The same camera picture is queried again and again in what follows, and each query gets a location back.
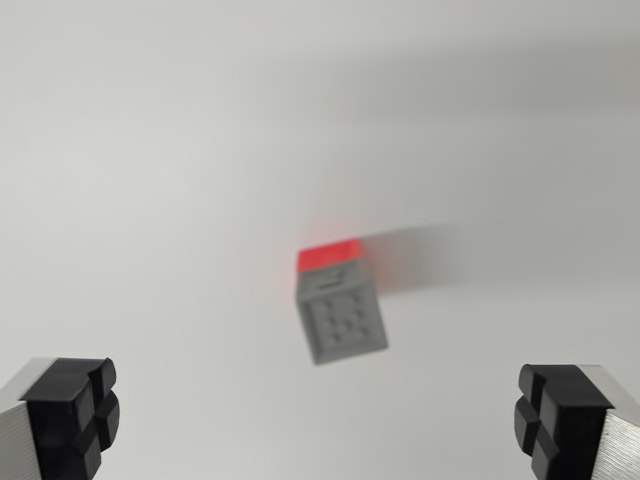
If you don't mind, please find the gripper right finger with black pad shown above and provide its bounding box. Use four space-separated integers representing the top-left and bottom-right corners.
512 363 640 480

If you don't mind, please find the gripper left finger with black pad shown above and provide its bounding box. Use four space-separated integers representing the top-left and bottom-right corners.
0 356 121 480

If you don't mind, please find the grey studded cube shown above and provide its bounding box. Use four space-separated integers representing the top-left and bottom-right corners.
294 261 389 366

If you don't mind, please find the red studded cube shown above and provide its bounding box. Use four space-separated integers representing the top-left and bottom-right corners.
295 238 363 275

